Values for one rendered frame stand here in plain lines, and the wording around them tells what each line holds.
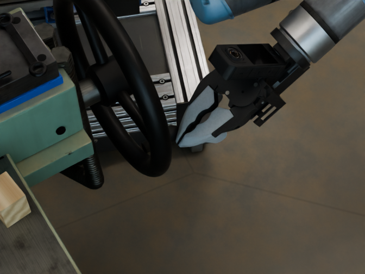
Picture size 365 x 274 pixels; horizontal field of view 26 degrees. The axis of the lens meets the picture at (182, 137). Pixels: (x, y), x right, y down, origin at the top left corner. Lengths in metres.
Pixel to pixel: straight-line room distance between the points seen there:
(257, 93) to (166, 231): 0.83
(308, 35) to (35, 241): 0.46
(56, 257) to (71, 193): 1.07
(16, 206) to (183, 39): 1.08
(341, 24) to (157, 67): 0.82
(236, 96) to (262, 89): 0.04
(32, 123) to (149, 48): 1.00
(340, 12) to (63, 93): 0.40
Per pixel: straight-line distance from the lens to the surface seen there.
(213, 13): 1.10
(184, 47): 1.85
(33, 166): 0.94
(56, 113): 0.91
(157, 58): 1.86
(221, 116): 1.09
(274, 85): 1.13
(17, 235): 0.87
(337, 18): 1.08
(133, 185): 1.91
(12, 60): 0.87
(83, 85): 1.05
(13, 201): 0.84
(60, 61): 0.90
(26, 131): 0.91
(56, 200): 1.91
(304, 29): 1.08
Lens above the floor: 1.67
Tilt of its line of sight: 58 degrees down
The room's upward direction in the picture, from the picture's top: straight up
